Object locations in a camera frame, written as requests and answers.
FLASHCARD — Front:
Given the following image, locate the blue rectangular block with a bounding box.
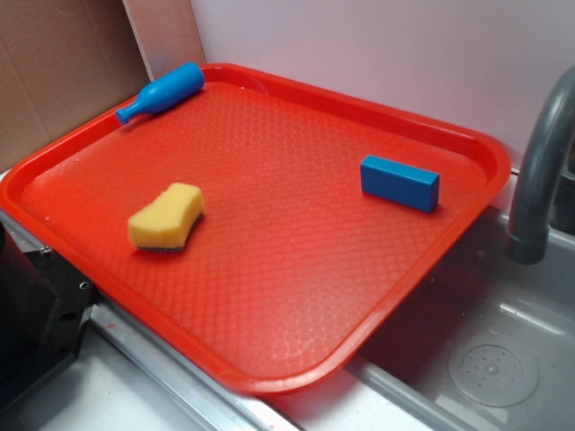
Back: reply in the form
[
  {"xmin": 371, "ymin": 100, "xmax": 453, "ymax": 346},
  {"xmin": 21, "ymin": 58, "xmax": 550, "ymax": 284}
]
[{"xmin": 360, "ymin": 155, "xmax": 440, "ymax": 213}]

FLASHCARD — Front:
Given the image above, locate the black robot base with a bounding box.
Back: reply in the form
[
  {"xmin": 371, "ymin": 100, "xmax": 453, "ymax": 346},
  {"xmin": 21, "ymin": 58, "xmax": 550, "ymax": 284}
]
[{"xmin": 1, "ymin": 227, "xmax": 94, "ymax": 412}]

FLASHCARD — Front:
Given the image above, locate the red plastic tray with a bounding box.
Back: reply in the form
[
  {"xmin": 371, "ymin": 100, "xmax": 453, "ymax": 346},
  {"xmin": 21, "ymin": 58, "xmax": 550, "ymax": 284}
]
[{"xmin": 1, "ymin": 64, "xmax": 510, "ymax": 395}]

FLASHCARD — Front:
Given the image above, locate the yellow sponge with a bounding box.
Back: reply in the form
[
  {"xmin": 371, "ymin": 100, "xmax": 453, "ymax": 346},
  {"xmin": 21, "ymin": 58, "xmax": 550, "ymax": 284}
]
[{"xmin": 128, "ymin": 182, "xmax": 205, "ymax": 251}]

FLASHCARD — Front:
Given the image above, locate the blue toy bottle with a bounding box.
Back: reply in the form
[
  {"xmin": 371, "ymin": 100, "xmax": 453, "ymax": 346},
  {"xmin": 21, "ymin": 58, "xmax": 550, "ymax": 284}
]
[{"xmin": 115, "ymin": 63, "xmax": 205, "ymax": 125}]

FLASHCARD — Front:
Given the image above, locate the grey toy sink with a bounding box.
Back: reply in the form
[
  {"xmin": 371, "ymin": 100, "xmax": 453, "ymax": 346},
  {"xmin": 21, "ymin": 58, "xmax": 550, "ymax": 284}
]
[{"xmin": 1, "ymin": 180, "xmax": 574, "ymax": 430}]

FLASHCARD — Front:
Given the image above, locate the grey faucet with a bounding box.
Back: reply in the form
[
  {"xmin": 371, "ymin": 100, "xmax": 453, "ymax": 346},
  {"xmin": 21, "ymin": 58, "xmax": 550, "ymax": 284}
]
[{"xmin": 504, "ymin": 67, "xmax": 574, "ymax": 265}]

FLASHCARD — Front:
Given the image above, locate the brown cardboard panel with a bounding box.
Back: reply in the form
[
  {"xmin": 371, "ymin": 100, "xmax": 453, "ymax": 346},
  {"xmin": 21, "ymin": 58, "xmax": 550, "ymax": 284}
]
[{"xmin": 1, "ymin": 1, "xmax": 205, "ymax": 171}]

